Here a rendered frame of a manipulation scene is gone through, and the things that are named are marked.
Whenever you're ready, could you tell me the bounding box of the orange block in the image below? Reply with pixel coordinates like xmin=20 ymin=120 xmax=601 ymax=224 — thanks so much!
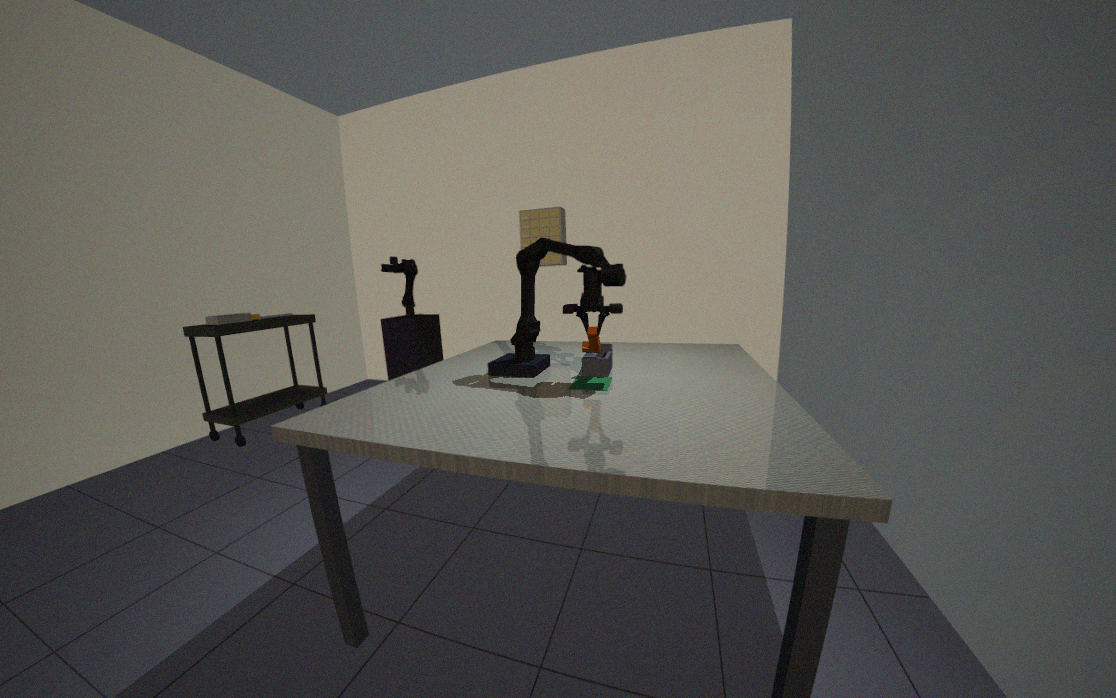
xmin=583 ymin=327 xmax=602 ymax=353

